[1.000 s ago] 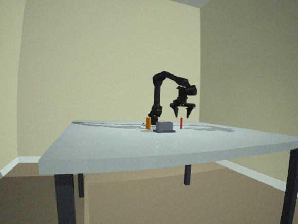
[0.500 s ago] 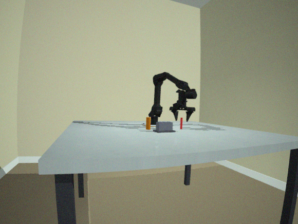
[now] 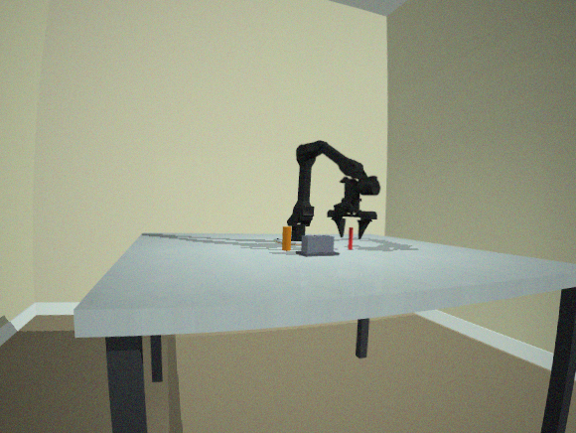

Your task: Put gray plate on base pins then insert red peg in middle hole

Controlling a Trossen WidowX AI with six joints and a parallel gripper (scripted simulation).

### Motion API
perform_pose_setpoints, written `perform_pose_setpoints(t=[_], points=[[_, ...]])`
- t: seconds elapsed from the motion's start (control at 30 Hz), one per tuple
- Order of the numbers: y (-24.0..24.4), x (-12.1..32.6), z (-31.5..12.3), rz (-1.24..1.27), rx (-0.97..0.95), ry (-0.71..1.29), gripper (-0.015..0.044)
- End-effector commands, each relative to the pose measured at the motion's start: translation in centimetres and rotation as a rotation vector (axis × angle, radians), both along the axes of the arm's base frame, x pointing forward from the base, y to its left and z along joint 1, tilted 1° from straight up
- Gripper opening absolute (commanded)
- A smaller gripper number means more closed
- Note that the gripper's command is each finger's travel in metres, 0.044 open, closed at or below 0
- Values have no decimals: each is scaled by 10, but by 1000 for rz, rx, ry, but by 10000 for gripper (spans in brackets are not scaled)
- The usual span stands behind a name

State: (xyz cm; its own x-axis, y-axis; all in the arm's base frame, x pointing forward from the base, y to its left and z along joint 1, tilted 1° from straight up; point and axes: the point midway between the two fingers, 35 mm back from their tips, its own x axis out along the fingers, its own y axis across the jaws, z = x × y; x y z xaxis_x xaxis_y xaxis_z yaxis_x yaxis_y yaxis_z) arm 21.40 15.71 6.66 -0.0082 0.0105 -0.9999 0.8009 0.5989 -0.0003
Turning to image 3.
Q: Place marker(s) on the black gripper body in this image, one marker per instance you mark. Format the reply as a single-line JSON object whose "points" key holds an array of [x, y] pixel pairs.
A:
{"points": [[358, 213]]}

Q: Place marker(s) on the orange cylinder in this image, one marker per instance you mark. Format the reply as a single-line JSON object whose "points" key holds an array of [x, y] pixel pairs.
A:
{"points": [[286, 238]]}

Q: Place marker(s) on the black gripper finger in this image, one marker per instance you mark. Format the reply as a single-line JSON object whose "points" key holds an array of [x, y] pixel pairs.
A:
{"points": [[341, 223], [362, 226]]}

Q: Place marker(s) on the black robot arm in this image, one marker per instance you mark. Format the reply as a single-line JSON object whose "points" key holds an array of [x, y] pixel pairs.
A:
{"points": [[306, 155]]}

